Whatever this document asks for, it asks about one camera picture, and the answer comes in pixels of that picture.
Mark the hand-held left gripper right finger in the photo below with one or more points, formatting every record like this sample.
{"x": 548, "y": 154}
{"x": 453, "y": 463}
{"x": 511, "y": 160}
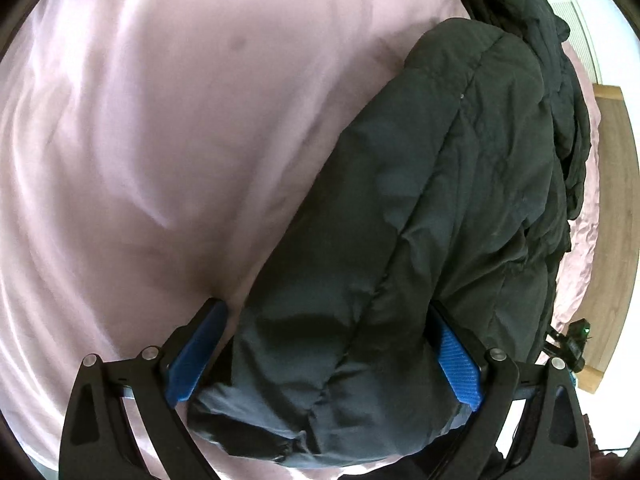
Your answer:
{"x": 457, "y": 360}

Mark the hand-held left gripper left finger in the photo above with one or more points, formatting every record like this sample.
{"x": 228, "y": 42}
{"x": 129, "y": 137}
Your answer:
{"x": 195, "y": 355}

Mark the black puffer coat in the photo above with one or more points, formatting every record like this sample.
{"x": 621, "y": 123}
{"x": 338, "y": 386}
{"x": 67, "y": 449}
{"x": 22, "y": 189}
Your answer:
{"x": 425, "y": 210}

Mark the wooden headboard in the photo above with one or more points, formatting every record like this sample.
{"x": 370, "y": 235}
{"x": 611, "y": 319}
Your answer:
{"x": 615, "y": 210}

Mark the pink bed cover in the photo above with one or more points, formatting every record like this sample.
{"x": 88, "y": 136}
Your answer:
{"x": 150, "y": 135}

